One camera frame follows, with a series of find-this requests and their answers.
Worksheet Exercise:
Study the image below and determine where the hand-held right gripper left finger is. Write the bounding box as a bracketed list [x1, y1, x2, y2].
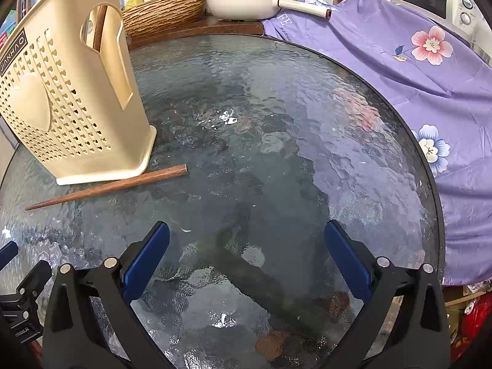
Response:
[42, 221, 172, 369]

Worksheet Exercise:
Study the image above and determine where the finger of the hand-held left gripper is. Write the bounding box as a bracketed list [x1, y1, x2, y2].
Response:
[17, 260, 52, 298]
[0, 240, 19, 272]

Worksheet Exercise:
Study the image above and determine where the white pan with handle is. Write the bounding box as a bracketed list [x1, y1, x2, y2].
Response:
[206, 0, 339, 21]

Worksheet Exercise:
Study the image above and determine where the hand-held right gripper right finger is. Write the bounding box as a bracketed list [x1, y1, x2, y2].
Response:
[323, 220, 451, 369]

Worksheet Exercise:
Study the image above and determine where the purple floral cloth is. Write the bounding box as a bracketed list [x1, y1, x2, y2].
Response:
[262, 0, 492, 287]

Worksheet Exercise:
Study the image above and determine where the round glass table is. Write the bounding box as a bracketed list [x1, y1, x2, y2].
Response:
[0, 33, 446, 369]

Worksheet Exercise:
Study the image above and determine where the red bag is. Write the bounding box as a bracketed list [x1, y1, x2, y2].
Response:
[459, 292, 492, 350]

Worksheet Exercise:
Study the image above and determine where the cream plastic utensil holder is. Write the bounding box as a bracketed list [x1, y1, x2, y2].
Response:
[0, 0, 157, 186]

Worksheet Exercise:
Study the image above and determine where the wicker basket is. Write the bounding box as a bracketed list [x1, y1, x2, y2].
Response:
[122, 0, 208, 39]

